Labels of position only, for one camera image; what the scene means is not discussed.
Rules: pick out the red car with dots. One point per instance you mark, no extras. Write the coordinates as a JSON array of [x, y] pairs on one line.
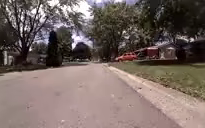
[[126, 57]]

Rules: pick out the green leafy tree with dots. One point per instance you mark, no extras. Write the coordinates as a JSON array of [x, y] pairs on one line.
[[113, 30]]

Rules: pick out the grey asphalt road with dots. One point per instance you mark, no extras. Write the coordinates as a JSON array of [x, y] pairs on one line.
[[73, 96]]

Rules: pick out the dark conical evergreen tree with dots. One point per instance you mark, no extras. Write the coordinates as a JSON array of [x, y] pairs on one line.
[[53, 50]]

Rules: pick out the red building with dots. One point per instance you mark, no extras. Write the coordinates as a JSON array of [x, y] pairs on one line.
[[152, 52]]

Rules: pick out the grey house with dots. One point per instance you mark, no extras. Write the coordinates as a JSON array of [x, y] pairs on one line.
[[169, 51]]

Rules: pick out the pale concrete kerb strip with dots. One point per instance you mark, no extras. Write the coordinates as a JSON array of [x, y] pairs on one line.
[[163, 97]]

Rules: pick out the grass lawn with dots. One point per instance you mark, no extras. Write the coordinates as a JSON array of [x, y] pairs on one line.
[[176, 75]]

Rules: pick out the large sparse-leaved tree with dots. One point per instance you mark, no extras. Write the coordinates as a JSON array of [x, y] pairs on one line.
[[24, 53]]

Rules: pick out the large overhanging tree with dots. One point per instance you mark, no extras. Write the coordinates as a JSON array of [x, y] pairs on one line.
[[176, 16]]

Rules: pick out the grass verge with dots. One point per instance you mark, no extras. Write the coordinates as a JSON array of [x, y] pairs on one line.
[[10, 69]]

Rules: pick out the white house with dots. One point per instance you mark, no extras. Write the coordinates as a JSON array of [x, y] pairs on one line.
[[8, 58]]

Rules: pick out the dark building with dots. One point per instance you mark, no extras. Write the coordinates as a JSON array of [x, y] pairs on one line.
[[200, 50]]

